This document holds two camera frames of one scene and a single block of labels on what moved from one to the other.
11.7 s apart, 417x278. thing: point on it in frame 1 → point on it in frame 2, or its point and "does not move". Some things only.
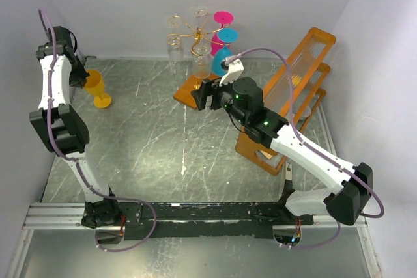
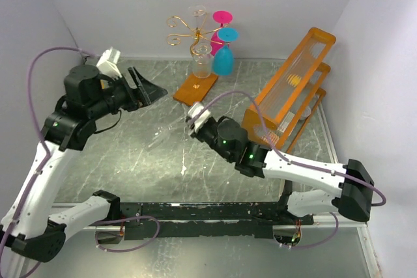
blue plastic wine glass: x=225 y=35 does not move
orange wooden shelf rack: x=296 y=90 does not move
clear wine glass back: x=199 y=12 does not move
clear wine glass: x=175 y=52 → x=161 y=135
